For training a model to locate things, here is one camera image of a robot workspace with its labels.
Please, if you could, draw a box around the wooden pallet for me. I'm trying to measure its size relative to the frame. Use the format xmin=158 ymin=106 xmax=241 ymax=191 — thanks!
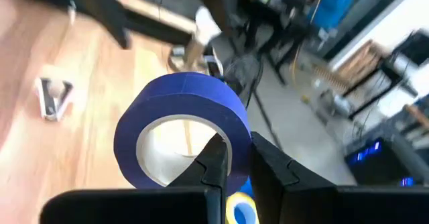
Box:
xmin=334 ymin=39 xmax=385 ymax=84

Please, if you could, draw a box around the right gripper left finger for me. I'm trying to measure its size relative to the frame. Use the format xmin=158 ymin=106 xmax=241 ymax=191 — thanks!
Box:
xmin=39 ymin=132 xmax=233 ymax=224

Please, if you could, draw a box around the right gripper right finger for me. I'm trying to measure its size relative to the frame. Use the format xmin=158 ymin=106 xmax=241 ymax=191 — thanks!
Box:
xmin=249 ymin=131 xmax=429 ymax=224

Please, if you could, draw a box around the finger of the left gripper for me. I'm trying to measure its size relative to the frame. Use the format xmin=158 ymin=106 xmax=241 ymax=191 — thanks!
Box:
xmin=78 ymin=0 xmax=132 ymax=50

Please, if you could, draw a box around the black staple remover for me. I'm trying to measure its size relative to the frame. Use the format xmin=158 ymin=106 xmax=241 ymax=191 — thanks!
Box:
xmin=35 ymin=77 xmax=74 ymax=122

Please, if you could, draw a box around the person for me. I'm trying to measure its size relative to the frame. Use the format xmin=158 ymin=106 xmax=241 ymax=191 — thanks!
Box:
xmin=308 ymin=0 xmax=359 ymax=30

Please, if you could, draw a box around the blue tape roll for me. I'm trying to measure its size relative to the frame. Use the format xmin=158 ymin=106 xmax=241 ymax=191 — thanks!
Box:
xmin=113 ymin=71 xmax=252 ymax=197

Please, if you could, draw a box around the black computer with blue lights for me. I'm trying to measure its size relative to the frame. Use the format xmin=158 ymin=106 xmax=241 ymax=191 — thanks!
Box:
xmin=345 ymin=135 xmax=429 ymax=188

